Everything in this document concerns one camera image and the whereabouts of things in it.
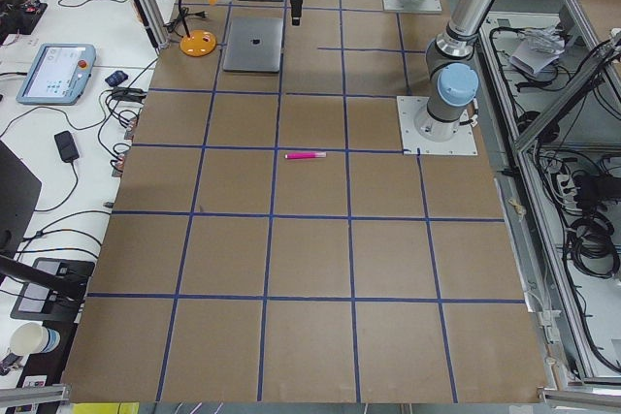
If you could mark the silver closed laptop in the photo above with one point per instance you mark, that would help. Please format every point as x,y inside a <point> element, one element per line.
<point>253,45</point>

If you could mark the dark blue checkered pouch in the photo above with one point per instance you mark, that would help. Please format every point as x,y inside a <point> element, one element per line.
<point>116,78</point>

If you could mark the pink marker pen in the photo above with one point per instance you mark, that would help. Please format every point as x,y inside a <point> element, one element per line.
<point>305,155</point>

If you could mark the black power adapter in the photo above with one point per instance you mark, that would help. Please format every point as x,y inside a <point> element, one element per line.
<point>66,147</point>

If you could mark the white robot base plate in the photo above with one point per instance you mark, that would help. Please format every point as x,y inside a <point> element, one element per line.
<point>421,135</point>

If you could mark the white paper cup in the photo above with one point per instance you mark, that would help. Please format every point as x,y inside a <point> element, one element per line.
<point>32,338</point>

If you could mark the blue teach pendant tablet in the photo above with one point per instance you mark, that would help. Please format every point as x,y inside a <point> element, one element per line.
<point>58,75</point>

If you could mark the black monitor stand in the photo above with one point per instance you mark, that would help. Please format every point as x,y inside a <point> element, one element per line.
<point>52,289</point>

